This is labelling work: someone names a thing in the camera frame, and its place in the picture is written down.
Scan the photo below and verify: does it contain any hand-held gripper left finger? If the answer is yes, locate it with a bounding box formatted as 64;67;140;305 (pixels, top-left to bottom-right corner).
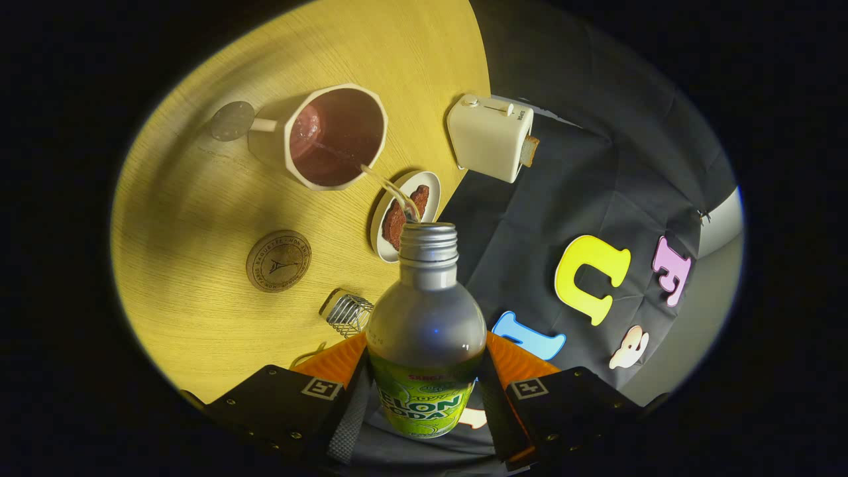
205;333;370;468

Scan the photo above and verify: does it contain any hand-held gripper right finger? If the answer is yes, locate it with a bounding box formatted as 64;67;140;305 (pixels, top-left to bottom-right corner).
478;332;645;472

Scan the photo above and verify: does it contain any silver bottle with green label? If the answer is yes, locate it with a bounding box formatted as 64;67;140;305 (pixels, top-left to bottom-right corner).
365;222;488;439

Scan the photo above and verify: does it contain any round wooden coaster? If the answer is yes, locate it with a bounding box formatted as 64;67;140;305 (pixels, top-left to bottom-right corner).
246;230;313;293

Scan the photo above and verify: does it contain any cream cup with wooden handle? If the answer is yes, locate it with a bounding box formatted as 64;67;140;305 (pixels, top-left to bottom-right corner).
211;83;388;192

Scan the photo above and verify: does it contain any white oval plate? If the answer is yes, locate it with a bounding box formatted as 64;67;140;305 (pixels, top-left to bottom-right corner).
370;170;442;264

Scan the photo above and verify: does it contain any black backdrop cloth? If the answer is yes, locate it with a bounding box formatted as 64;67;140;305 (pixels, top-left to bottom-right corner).
358;0;739;477

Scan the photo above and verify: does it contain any wooden table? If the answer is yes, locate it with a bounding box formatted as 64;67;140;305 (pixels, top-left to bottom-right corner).
111;0;492;405

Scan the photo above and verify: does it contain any white toaster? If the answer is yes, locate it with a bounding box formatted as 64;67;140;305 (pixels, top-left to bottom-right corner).
447;93;540;184

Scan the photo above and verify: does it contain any small wire basket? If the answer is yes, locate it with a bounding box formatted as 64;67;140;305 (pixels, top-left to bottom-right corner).
319;288;374;339

